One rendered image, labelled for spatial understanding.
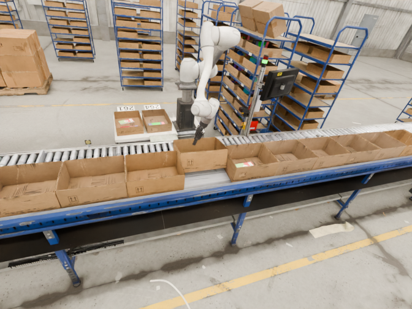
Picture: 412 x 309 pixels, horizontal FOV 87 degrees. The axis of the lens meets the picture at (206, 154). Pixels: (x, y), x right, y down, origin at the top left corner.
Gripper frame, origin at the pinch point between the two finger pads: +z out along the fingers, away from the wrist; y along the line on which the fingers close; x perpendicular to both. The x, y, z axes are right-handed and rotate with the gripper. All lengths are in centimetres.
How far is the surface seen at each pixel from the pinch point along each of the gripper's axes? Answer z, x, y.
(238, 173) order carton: -6, -22, -45
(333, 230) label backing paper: 39, -187, -62
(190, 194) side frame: 16, 12, -52
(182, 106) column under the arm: -4, -1, 63
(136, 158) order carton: 18, 48, -16
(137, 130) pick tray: 35, 36, 60
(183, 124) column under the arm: 16, -11, 64
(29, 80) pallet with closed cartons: 147, 198, 364
